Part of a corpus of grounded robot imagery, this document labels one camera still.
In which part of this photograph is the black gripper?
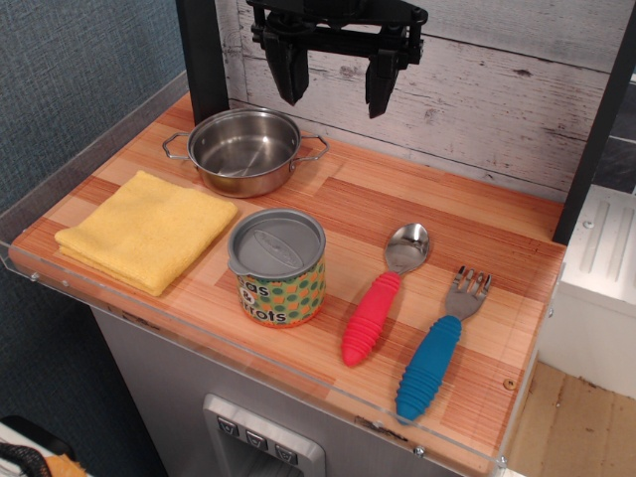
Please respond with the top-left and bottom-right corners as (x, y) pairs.
(248, 1), (428, 118)

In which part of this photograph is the peas and carrots can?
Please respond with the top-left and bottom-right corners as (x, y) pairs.
(228, 208), (326, 328)

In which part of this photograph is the stainless steel pot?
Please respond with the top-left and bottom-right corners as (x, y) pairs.
(162, 107), (330, 199)

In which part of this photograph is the folded yellow cloth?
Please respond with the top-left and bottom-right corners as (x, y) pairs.
(55, 171), (238, 297)

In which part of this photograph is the clear acrylic edge guard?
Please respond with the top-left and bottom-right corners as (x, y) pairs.
(1, 77), (564, 476)

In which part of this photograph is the white toy cabinet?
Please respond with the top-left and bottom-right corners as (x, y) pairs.
(538, 186), (635, 398)

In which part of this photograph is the grey dispenser button panel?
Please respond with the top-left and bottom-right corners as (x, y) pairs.
(203, 394), (327, 476)

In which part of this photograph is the orange object bottom left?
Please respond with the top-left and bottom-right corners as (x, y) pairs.
(45, 454), (88, 477)

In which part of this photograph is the black left frame post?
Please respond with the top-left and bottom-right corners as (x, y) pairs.
(176, 0), (230, 124)

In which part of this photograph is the black frame post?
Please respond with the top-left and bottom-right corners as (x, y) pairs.
(553, 7), (635, 245)
(176, 0), (230, 124)

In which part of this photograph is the red handled spoon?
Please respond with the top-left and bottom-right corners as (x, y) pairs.
(341, 223), (430, 367)

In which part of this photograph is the black right frame post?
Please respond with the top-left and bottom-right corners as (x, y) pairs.
(553, 7), (635, 245)

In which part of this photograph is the blue handled fork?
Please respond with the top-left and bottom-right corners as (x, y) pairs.
(396, 266), (492, 422)

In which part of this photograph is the black braided cable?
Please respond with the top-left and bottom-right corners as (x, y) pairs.
(0, 443), (49, 477)

